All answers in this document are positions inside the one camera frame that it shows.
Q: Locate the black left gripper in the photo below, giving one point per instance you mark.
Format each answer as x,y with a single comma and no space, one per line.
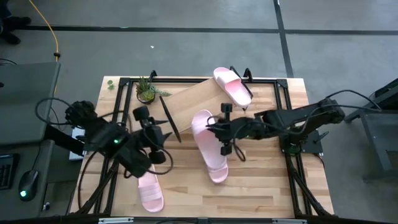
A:
152,137

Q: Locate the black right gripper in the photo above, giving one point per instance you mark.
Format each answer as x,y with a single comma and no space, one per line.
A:
237,129

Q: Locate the pink slide sandal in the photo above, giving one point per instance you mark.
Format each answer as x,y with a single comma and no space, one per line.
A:
208,149
236,93
152,196

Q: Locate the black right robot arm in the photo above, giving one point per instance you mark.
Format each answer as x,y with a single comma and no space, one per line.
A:
298,118

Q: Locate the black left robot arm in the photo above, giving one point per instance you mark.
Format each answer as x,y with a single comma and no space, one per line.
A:
102,137

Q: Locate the wooden shelf with black rails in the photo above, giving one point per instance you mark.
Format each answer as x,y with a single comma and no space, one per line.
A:
192,102

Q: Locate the potted green succulent plant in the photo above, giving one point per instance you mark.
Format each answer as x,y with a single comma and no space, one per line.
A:
146,95

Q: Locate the small green leaf sprig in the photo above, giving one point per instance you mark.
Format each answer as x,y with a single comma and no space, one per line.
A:
110,84

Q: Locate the white box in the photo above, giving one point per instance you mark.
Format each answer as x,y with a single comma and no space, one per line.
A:
77,132

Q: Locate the black metal cart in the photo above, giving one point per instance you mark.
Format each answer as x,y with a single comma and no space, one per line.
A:
353,116

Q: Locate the small metal desk knob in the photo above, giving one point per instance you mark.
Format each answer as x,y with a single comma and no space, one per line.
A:
46,206

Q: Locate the dark grey side desk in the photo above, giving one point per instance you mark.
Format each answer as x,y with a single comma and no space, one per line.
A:
25,93

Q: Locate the black computer mouse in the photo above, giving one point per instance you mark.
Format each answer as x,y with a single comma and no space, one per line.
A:
29,183

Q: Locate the black keyboard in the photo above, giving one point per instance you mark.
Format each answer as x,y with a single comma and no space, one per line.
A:
6,172

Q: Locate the person's shoe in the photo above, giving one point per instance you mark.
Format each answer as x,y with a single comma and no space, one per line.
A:
15,22
11,38

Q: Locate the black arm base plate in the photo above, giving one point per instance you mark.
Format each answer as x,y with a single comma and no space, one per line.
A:
312,144

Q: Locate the silver metal bracket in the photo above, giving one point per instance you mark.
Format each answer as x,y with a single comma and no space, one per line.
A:
289,221
115,220

